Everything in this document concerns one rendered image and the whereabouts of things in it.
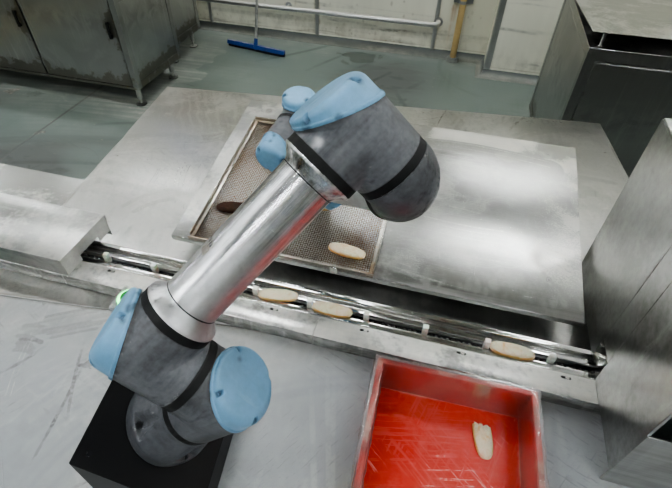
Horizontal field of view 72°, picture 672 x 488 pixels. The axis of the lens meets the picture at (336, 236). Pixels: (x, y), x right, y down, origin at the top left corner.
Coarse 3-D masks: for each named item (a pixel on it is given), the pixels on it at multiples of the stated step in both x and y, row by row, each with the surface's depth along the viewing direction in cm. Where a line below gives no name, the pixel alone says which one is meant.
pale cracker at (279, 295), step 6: (270, 288) 116; (258, 294) 115; (264, 294) 114; (270, 294) 114; (276, 294) 114; (282, 294) 114; (288, 294) 114; (294, 294) 114; (270, 300) 114; (276, 300) 113; (282, 300) 113; (288, 300) 113; (294, 300) 114
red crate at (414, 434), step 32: (384, 416) 96; (416, 416) 96; (448, 416) 96; (480, 416) 96; (512, 416) 96; (384, 448) 91; (416, 448) 91; (448, 448) 92; (512, 448) 92; (384, 480) 87; (416, 480) 87; (448, 480) 87; (480, 480) 87; (512, 480) 87
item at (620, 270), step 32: (640, 160) 98; (640, 192) 95; (608, 224) 108; (640, 224) 92; (608, 256) 105; (640, 256) 90; (608, 288) 101; (640, 288) 87; (608, 320) 98; (640, 320) 85; (608, 352) 95; (640, 352) 82; (608, 384) 92; (640, 384) 80; (608, 416) 90; (640, 416) 78; (608, 448) 87; (640, 448) 78; (608, 480) 88; (640, 480) 85
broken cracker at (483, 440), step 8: (472, 424) 95; (480, 424) 94; (480, 432) 93; (488, 432) 93; (480, 440) 92; (488, 440) 92; (480, 448) 91; (488, 448) 91; (480, 456) 90; (488, 456) 90
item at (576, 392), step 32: (96, 288) 117; (224, 320) 111; (256, 320) 108; (288, 320) 108; (320, 320) 108; (352, 352) 106; (384, 352) 103; (416, 352) 103; (448, 352) 103; (544, 384) 98; (576, 384) 98
